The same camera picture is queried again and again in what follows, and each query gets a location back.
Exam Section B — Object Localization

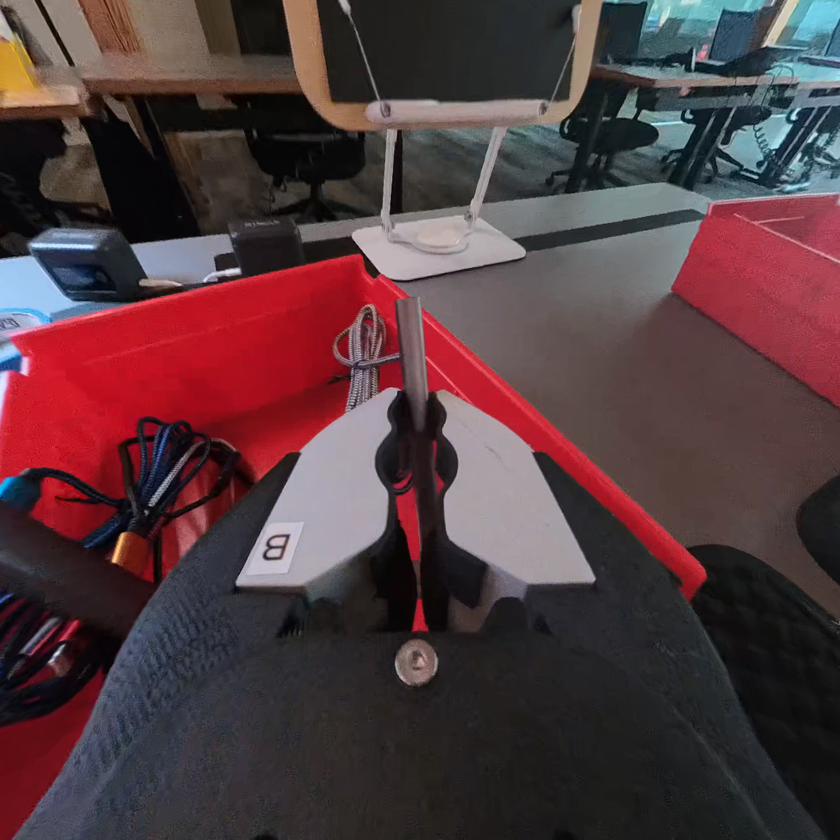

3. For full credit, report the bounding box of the black charger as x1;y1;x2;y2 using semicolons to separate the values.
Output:
228;217;307;277

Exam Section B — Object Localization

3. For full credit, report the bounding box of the blue red cable bundle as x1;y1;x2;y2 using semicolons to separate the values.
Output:
0;591;102;726

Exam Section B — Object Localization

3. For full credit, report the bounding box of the blue braided cable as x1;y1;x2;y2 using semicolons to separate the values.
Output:
0;419;256;585

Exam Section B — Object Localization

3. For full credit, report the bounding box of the blue white round object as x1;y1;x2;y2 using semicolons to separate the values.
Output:
0;307;52;371

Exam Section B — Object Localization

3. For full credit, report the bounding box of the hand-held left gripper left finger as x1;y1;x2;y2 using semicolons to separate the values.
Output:
236;388;421;595

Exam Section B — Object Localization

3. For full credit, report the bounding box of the red plastic bin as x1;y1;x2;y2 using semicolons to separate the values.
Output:
0;255;707;840
672;195;840;409

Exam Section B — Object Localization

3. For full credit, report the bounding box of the black bin divider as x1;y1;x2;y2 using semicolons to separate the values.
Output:
0;508;158;634

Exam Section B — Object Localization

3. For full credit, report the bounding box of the yellow plastic bin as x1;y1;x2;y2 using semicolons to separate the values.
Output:
0;26;38;93

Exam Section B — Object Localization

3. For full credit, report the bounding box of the black rounded object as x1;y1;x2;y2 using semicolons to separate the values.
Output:
796;476;840;567

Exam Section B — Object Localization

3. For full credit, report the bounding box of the white panel stand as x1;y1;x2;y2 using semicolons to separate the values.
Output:
338;0;581;282

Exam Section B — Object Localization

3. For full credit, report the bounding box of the grey white braided cable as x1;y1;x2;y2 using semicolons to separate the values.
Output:
333;305;403;413

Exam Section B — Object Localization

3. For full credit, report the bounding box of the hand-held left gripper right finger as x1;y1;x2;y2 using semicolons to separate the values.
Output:
427;390;596;608

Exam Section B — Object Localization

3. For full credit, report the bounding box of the grey usb hub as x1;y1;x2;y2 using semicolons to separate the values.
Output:
395;297;450;627

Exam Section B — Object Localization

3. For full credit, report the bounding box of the black box device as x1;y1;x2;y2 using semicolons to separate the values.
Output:
28;227;148;303

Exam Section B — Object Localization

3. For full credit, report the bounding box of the black laptop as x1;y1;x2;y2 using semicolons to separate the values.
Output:
696;7;788;76

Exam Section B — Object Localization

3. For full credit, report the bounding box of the wooden office desk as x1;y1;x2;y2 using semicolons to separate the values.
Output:
79;56;309;96
591;62;802;191

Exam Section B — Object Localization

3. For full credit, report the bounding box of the black office chair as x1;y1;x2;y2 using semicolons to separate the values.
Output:
548;98;660;191
249;128;365;221

